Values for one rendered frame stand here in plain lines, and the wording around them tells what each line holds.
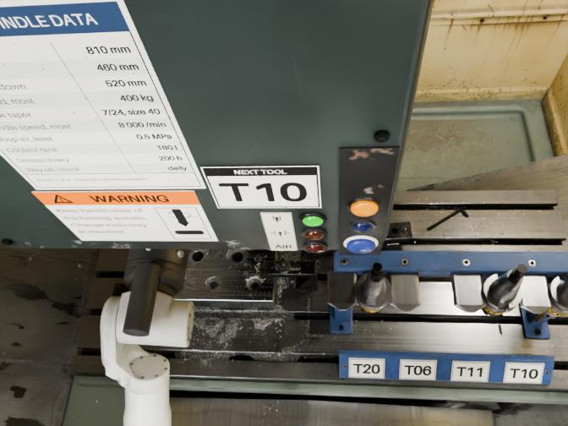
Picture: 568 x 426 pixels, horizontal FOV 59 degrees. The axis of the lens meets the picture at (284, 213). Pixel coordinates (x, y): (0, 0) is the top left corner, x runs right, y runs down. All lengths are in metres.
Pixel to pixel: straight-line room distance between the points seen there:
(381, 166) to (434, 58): 1.41
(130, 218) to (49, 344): 1.18
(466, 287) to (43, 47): 0.77
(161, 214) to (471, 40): 1.41
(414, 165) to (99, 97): 1.53
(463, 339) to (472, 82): 0.99
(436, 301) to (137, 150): 0.96
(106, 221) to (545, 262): 0.74
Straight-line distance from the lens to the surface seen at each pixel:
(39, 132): 0.43
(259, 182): 0.43
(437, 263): 0.94
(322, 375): 1.20
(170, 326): 0.72
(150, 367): 0.80
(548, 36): 1.84
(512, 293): 0.91
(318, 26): 0.30
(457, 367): 1.18
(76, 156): 0.44
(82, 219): 0.55
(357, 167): 0.41
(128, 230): 0.55
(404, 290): 0.92
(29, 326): 1.70
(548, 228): 1.42
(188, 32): 0.31
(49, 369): 1.67
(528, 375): 1.23
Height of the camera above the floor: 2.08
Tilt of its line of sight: 61 degrees down
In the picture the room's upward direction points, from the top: 11 degrees counter-clockwise
